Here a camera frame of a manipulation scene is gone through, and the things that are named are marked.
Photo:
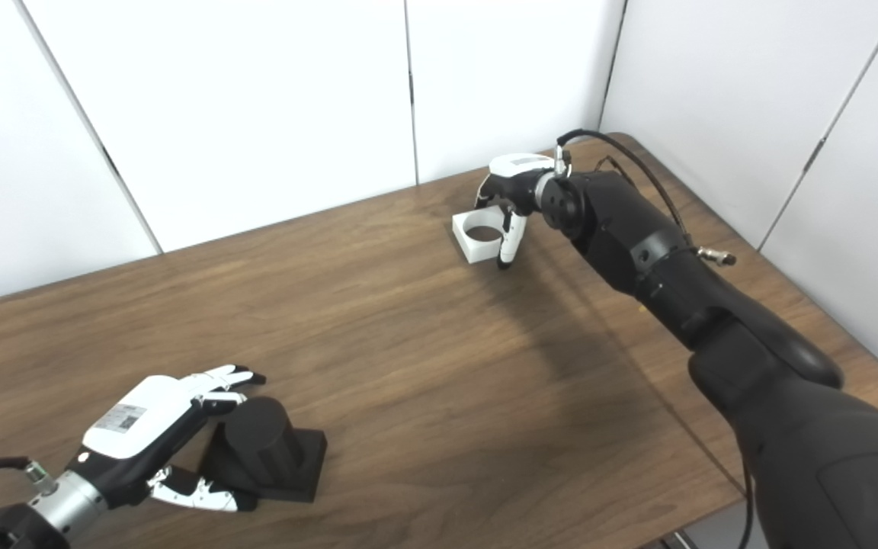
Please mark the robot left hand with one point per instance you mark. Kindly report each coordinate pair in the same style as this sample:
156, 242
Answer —
142, 427

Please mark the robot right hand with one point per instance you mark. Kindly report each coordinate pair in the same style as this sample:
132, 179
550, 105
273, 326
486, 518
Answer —
519, 179

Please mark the white square piece with hole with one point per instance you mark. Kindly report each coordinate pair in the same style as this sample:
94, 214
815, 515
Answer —
469, 245

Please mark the black cylinder peg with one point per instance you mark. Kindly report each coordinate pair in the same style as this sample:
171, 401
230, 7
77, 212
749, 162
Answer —
264, 442

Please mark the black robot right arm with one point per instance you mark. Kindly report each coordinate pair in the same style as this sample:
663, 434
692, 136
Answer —
713, 305

